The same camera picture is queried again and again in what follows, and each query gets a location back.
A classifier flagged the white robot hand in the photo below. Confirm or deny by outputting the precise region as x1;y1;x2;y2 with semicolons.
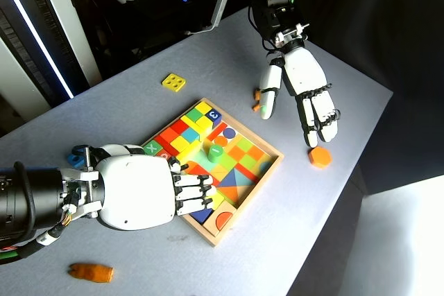
258;46;343;149
92;143;219;232

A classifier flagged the green cylinder block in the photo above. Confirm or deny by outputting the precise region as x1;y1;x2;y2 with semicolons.
207;143;225;164

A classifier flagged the blue object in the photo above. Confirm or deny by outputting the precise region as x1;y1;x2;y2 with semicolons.
67;152;87;168

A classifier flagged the orange hexagon block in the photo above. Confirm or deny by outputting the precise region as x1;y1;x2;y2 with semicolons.
308;146;333;170

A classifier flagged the wooden tray with coloured pattern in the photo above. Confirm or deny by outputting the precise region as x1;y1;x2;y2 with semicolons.
140;97;285;247

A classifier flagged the yellow four-hole block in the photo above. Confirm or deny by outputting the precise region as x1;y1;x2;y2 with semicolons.
161;73;187;93

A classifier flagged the orange toy drumstick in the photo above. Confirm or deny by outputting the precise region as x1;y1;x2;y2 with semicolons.
252;87;264;113

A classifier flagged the grey table cloth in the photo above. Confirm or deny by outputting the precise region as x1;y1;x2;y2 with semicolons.
0;6;395;296

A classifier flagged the orange toy fried piece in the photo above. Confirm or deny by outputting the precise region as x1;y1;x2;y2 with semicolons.
68;263;115;284

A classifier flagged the white cabinet with light strip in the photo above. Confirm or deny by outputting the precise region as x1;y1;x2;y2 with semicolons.
0;0;102;123

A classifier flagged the white cable adapter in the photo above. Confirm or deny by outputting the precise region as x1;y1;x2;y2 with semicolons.
185;0;230;36

